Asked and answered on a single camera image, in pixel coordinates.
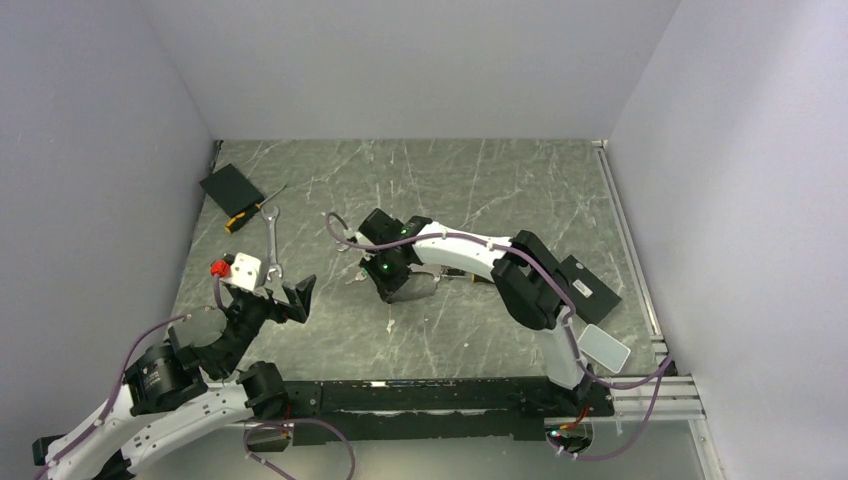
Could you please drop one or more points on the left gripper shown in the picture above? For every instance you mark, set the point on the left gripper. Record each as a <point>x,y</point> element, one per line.
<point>299,296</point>

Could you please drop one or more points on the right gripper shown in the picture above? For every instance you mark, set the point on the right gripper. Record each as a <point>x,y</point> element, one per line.
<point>386,286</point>

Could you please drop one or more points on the metal key organizer plate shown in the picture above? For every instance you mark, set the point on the metal key organizer plate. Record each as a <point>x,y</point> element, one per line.
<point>422,282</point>

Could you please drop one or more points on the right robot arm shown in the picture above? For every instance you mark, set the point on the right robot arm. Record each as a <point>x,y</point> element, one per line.
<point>532,284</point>

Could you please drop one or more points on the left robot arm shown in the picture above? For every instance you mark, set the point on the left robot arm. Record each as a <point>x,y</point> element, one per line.
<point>180,388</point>

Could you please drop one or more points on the silver wrench near plate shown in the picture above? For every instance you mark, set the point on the silver wrench near plate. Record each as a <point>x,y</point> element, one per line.
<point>344,247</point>

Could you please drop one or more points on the right orange black screwdriver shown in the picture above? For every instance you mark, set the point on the right orange black screwdriver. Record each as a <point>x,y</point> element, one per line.
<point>451,273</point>

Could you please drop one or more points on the orange black screwdriver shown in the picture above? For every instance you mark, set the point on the orange black screwdriver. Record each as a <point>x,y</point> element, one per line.
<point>238,221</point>
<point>451,273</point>

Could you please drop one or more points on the silver wrench left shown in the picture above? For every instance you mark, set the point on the silver wrench left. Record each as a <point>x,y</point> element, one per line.
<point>274,269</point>

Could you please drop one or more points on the left orange black screwdriver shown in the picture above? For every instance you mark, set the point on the left orange black screwdriver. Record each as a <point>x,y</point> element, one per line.
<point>238,221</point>

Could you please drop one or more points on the left black box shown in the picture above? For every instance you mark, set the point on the left black box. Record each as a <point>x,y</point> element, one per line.
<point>231,190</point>

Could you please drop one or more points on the black box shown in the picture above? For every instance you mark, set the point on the black box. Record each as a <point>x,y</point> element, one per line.
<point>231,190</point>
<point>594,300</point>

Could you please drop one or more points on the right black box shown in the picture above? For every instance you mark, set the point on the right black box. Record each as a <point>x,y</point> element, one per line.
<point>594,300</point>

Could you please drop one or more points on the white box near rail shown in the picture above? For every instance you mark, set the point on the white box near rail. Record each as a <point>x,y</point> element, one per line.
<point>603,348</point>

